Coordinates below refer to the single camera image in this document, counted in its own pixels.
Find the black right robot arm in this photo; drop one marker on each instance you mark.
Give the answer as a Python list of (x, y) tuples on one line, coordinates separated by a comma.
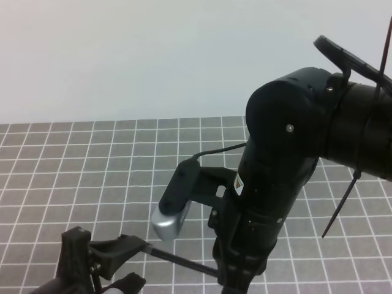
[(293, 122)]

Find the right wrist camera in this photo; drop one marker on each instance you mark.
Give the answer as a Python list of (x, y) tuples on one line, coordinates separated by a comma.
[(168, 217)]

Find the black pen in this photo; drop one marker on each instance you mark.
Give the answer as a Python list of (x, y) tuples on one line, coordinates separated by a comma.
[(152, 251)]

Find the black zip tie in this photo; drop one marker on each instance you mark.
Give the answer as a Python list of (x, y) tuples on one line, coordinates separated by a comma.
[(356, 175)]

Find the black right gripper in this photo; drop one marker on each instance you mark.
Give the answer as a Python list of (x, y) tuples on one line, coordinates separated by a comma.
[(256, 204)]

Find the black cable clip bracket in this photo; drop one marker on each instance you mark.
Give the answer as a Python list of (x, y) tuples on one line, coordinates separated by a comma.
[(347, 62)]

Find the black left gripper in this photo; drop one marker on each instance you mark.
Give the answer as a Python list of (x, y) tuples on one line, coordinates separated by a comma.
[(73, 274)]

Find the grey grid tablecloth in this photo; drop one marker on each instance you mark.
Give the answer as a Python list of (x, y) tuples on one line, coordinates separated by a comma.
[(108, 176)]

